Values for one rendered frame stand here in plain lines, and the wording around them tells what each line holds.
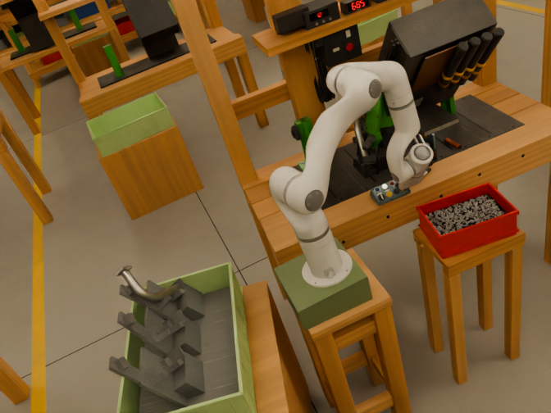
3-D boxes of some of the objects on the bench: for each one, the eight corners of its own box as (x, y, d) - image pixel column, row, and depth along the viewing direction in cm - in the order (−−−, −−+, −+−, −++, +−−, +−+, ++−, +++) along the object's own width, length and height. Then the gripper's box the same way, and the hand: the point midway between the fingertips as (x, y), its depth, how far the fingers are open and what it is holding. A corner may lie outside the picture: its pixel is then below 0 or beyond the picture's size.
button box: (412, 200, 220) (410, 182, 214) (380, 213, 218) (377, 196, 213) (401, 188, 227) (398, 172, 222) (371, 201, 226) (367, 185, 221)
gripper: (425, 154, 201) (416, 173, 219) (391, 169, 200) (384, 186, 217) (434, 170, 199) (424, 188, 216) (400, 185, 197) (392, 201, 215)
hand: (405, 185), depth 215 cm, fingers closed
